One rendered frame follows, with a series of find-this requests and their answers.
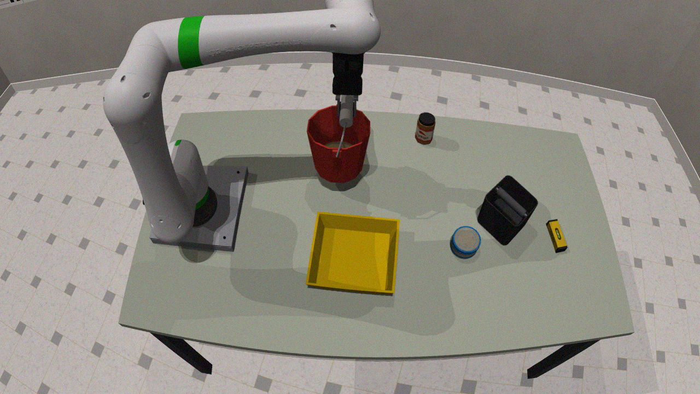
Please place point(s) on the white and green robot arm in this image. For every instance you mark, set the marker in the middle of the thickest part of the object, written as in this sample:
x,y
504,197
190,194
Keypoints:
x,y
171,177

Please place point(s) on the yellow square tray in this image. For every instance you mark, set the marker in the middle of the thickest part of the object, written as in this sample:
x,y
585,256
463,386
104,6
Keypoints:
x,y
354,253

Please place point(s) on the paprika spice jar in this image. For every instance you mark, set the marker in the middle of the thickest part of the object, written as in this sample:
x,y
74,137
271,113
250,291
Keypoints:
x,y
425,128

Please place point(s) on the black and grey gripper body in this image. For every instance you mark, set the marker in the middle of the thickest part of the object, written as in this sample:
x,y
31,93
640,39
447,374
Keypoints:
x,y
350,67

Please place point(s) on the yellow pocket level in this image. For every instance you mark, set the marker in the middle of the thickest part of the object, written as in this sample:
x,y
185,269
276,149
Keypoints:
x,y
556,235

